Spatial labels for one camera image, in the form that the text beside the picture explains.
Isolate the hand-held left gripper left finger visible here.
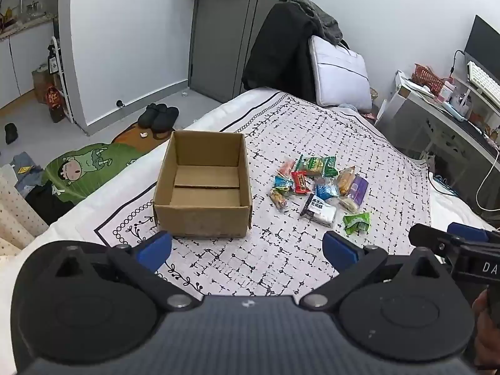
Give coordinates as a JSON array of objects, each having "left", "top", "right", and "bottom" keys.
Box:
[{"left": 52, "top": 231, "right": 203, "bottom": 313}]

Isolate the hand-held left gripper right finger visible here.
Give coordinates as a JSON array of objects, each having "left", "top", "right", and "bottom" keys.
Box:
[{"left": 299, "top": 230, "right": 446, "bottom": 313}]

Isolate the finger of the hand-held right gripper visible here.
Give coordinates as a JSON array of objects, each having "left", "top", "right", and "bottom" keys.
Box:
[
  {"left": 447, "top": 222, "right": 500, "bottom": 243},
  {"left": 408, "top": 222, "right": 463, "bottom": 260}
]

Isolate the small green snack packet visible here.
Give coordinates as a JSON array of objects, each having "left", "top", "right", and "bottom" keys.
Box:
[{"left": 343, "top": 212, "right": 371, "bottom": 235}]

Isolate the black white snack packet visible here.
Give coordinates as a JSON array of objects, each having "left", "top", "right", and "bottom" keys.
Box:
[{"left": 300, "top": 194, "right": 337, "bottom": 228}]

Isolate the cardboard box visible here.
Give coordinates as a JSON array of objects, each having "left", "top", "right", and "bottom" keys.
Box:
[{"left": 152, "top": 130, "right": 254, "bottom": 239}]

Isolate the purple cream snack packet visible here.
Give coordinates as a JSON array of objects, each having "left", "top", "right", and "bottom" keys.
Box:
[{"left": 347, "top": 176, "right": 370, "bottom": 206}]

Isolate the orange bread packet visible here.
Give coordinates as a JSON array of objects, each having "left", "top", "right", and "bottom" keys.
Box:
[{"left": 336, "top": 167, "right": 357, "bottom": 196}]

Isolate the yellow brown snack packet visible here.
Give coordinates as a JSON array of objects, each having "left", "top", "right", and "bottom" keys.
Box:
[{"left": 271, "top": 188, "right": 290, "bottom": 209}]

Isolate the person's right hand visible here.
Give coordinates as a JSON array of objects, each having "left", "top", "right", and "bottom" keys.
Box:
[{"left": 471, "top": 287, "right": 500, "bottom": 365}]

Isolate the printed blanket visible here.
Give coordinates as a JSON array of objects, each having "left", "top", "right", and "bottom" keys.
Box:
[{"left": 94, "top": 90, "right": 432, "bottom": 298}]

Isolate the red snack packet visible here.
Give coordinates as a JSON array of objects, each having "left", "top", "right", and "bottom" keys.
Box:
[{"left": 291, "top": 171, "right": 313, "bottom": 195}]

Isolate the large green snack packet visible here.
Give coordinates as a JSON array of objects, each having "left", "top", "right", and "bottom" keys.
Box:
[{"left": 295, "top": 155, "right": 339, "bottom": 178}]

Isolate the cartoon floor mat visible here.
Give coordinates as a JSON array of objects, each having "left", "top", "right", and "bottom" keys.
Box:
[{"left": 41, "top": 123, "right": 176, "bottom": 206}]

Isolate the black clothes pile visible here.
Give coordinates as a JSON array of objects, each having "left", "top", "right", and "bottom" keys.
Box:
[{"left": 25, "top": 187, "right": 75, "bottom": 225}]

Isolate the white desk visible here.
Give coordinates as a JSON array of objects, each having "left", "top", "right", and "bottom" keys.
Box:
[{"left": 375, "top": 71, "right": 500, "bottom": 219}]

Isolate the black slipper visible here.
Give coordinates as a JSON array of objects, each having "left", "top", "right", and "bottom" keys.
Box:
[
  {"left": 152, "top": 105, "right": 179, "bottom": 133},
  {"left": 137, "top": 103, "right": 159, "bottom": 128}
]

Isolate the polka dot cloth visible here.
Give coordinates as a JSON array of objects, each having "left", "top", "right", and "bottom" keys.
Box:
[{"left": 0, "top": 164, "right": 49, "bottom": 251}]

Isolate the blue jeans pile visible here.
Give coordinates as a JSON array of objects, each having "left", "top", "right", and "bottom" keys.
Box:
[{"left": 12, "top": 152, "right": 43, "bottom": 198}]

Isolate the white keyboard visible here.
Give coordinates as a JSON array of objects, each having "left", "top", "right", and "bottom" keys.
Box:
[{"left": 467, "top": 61, "right": 500, "bottom": 104}]

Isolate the red basket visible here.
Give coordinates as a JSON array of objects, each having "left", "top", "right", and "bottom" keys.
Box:
[{"left": 412, "top": 63, "right": 446, "bottom": 92}]

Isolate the white pillow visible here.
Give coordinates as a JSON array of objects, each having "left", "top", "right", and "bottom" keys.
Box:
[{"left": 308, "top": 35, "right": 373, "bottom": 112}]

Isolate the brown bottle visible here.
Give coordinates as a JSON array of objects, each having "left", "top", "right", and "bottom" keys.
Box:
[{"left": 47, "top": 84, "right": 65, "bottom": 123}]

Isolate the black monitor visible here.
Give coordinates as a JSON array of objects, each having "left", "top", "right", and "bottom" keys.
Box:
[{"left": 464, "top": 15, "right": 500, "bottom": 75}]

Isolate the brown paper bag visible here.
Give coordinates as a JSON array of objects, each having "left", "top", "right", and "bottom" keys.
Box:
[{"left": 31, "top": 66, "right": 55, "bottom": 104}]

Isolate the black jacket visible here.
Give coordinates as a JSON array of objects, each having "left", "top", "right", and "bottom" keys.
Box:
[{"left": 242, "top": 2, "right": 319, "bottom": 104}]

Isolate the grey garment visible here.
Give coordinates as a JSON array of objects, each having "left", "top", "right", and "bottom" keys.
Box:
[{"left": 289, "top": 0, "right": 344, "bottom": 45}]

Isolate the grey door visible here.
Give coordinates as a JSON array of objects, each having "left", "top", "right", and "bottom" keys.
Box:
[{"left": 188, "top": 0, "right": 309, "bottom": 104}]

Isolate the kitchen counter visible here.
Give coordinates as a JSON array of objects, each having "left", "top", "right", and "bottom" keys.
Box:
[{"left": 0, "top": 12, "right": 58, "bottom": 40}]

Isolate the white cable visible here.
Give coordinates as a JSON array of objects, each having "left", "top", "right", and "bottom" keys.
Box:
[{"left": 477, "top": 156, "right": 500, "bottom": 212}]

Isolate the blue cable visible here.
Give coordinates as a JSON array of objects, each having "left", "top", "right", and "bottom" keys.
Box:
[{"left": 430, "top": 172, "right": 458, "bottom": 197}]

